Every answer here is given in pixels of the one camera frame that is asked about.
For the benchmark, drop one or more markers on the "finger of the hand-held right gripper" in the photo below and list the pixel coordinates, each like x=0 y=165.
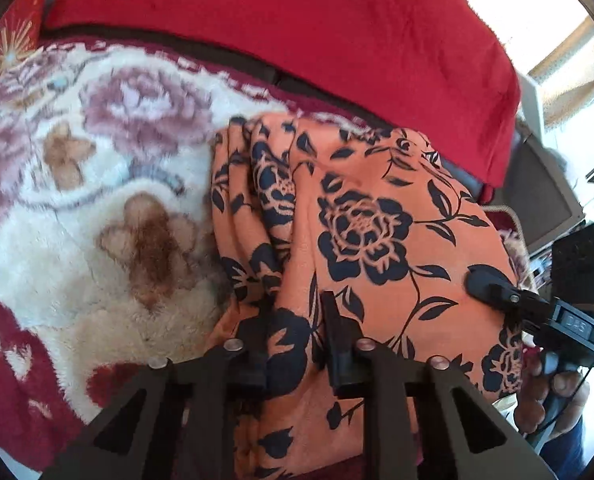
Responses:
x=492 y=287

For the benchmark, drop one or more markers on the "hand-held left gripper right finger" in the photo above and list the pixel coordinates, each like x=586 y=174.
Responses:
x=333 y=355

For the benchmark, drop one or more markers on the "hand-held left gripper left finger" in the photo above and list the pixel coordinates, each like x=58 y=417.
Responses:
x=257 y=355

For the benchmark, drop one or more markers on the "orange floral cloth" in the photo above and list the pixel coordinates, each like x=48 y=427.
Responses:
x=377 y=220

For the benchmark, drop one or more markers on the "person's right forearm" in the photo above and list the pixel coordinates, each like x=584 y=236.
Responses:
x=569 y=435

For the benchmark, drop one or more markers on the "person's right hand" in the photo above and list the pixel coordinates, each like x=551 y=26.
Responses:
x=542 y=400

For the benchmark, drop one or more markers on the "grey monitor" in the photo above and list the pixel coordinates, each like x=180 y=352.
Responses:
x=544 y=195

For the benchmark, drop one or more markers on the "red white floral blanket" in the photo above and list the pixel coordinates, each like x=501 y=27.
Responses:
x=102 y=220

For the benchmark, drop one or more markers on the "beige curtain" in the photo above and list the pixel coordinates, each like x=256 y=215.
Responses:
x=572 y=75

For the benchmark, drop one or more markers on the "plain red cloth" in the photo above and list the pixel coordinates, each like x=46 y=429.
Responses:
x=277 y=30

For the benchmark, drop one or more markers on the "red cushion with gold print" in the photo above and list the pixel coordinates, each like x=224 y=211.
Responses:
x=12 y=40

